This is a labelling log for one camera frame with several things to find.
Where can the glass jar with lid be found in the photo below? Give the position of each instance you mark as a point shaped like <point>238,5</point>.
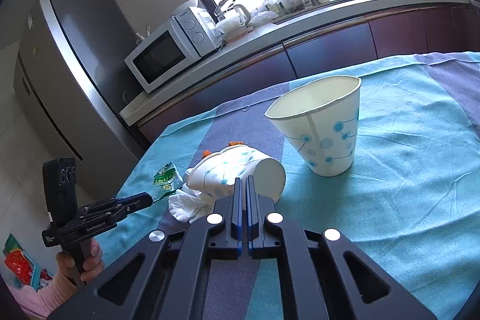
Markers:
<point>270,3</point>

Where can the silver refrigerator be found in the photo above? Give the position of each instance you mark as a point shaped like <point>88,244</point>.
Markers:
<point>75,80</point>

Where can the dotted paper cup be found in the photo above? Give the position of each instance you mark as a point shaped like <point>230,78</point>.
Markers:
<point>330,140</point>
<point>232,170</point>

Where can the person's left hand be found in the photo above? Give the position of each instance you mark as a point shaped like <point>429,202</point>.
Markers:
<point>95,256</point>

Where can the green snack wrapper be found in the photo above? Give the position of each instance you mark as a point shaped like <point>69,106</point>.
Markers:
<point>165,177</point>

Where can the red green snack packet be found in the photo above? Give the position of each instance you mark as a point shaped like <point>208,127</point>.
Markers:
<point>18,260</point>

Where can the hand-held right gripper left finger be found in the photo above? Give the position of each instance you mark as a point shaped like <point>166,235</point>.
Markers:
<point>237,215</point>

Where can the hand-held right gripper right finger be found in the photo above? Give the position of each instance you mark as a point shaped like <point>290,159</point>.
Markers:
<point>252,222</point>

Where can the glass kettle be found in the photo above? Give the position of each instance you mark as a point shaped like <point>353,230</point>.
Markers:
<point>232,20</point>

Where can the white kitchen countertop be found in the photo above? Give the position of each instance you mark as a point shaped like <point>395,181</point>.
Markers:
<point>262,35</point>

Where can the person's left forearm pink sleeve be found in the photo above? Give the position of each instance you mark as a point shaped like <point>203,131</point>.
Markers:
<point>52,297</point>

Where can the grey round plate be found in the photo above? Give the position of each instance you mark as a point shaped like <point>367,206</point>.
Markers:
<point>129,95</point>

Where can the white microwave oven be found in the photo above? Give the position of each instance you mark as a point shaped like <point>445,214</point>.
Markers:
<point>157,54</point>

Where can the brown base cabinets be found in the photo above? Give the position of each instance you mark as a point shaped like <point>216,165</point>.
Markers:
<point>330,46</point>

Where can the teal and grey tablecloth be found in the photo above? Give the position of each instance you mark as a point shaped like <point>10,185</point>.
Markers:
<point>393,173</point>

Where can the white plastic bag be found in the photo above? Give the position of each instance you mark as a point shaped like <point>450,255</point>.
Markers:
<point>264,18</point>

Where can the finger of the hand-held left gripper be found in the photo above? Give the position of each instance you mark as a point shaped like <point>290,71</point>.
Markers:
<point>137,196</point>
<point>140,204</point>

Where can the white tissue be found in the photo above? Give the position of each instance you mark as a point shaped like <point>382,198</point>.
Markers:
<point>185,205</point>

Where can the orange food scrap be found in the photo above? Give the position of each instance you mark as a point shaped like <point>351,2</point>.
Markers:
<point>236,144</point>

